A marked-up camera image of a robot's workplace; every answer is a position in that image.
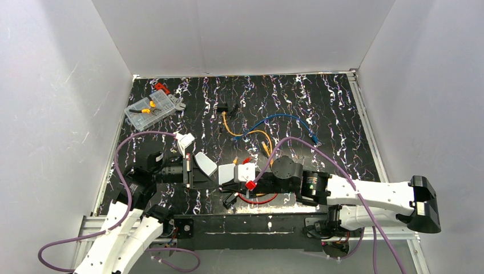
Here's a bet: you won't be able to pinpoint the blue ethernet cable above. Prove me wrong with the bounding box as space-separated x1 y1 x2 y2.
231 114 321 146

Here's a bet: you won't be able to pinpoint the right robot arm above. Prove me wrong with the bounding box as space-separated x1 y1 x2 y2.
217 156 442 233

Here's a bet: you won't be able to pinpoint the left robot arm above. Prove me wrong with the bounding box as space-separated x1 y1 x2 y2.
73 151 188 273

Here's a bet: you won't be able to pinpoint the black power adapter cable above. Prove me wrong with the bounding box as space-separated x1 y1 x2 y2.
221 191 243 210

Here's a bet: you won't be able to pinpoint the red ethernet cable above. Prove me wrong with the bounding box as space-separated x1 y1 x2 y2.
236 156 279 206

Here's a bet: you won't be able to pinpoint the yellow handled pliers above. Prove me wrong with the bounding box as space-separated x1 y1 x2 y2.
129 100 161 115

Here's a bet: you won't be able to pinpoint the clear plastic parts box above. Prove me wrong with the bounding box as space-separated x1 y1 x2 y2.
124 90 175 131

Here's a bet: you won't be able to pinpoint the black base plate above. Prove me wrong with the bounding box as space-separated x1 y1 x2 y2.
174 212 327 251

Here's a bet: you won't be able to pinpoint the white network switch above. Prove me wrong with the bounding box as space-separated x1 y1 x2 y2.
217 163 236 186
195 152 217 176

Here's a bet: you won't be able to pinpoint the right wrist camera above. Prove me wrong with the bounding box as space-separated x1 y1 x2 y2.
233 163 256 191

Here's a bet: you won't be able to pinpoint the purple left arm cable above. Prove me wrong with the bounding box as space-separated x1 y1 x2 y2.
38 131 202 273

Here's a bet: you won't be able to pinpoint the grey red adjustable wrench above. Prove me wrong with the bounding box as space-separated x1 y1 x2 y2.
154 83 186 111

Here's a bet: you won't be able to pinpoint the long yellow ethernet cable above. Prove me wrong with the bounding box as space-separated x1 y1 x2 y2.
221 111 275 198

